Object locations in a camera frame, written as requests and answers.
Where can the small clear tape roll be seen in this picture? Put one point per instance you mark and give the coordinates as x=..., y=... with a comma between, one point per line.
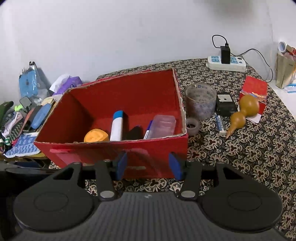
x=192, y=127

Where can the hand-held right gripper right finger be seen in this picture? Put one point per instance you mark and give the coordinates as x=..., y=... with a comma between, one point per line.
x=175, y=165

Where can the small red box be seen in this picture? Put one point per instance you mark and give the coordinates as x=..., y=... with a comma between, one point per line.
x=254, y=85

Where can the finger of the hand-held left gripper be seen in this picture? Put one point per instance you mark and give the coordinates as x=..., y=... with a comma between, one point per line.
x=27, y=164

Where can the small black-framed mirror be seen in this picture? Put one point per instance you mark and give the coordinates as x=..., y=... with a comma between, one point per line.
x=25, y=101

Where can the orange ridged plastic object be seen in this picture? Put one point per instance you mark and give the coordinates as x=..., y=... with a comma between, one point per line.
x=96, y=136

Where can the black charger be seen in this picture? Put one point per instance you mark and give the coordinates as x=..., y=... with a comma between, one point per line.
x=225, y=55

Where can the brown pine cone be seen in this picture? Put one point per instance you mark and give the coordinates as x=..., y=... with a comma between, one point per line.
x=134, y=134

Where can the white card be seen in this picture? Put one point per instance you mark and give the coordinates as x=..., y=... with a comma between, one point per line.
x=253, y=118

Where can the small light blue box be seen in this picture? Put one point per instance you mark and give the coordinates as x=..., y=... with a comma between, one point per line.
x=291, y=88

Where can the large clear tape roll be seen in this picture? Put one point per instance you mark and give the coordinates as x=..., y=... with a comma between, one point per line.
x=201, y=102

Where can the brown gourd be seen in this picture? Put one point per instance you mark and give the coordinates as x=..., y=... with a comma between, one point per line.
x=248, y=105

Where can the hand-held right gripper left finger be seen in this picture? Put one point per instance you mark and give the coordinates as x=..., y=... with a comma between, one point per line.
x=121, y=165

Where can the pile of striped clothes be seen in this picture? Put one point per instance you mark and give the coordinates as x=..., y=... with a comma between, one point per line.
x=12, y=126

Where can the white side table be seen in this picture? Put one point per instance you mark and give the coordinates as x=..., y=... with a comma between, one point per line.
x=285, y=99

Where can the red cardboard box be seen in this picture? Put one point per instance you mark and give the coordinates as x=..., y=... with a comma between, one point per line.
x=92, y=155

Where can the white tube with blue cap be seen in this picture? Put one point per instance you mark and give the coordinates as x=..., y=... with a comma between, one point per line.
x=116, y=127

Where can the clear plastic case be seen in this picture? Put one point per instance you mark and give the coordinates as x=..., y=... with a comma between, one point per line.
x=163, y=126

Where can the small black box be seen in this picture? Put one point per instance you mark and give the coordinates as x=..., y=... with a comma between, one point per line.
x=225, y=104

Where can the white power strip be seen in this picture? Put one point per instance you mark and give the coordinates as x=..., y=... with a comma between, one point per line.
x=235, y=66

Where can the blue glasses case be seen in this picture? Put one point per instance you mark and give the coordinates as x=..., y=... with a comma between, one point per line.
x=41, y=115

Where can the white and purple tissue pack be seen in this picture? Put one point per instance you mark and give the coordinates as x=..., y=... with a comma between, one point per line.
x=67, y=82

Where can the blue and white marker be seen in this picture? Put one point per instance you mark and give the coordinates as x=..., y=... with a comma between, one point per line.
x=148, y=131

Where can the dark green cloth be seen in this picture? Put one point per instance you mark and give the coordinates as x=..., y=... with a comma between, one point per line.
x=5, y=107

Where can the light blue foil packet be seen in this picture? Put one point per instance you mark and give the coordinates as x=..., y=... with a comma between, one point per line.
x=29, y=81

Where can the beige paper gift bag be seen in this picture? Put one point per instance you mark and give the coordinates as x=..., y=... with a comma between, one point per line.
x=284, y=69

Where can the small blue and white tube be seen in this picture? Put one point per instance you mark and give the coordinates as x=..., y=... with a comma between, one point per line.
x=220, y=125

